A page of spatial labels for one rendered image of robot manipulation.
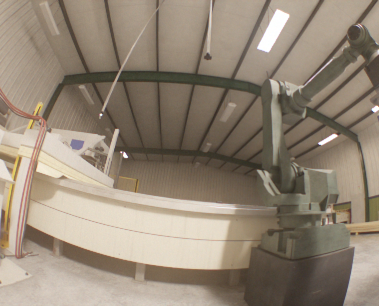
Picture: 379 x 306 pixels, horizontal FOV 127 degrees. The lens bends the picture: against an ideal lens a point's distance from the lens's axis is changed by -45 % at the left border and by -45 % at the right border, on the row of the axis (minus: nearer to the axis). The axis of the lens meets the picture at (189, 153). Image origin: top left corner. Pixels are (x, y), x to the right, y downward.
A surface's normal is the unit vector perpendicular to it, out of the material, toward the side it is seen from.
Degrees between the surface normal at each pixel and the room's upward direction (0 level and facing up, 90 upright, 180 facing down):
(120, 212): 90
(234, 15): 176
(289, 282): 90
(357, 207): 90
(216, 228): 90
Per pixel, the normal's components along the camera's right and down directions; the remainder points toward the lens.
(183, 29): 0.02, 0.94
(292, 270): 0.02, -0.35
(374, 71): -0.98, -0.15
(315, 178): -0.75, -0.31
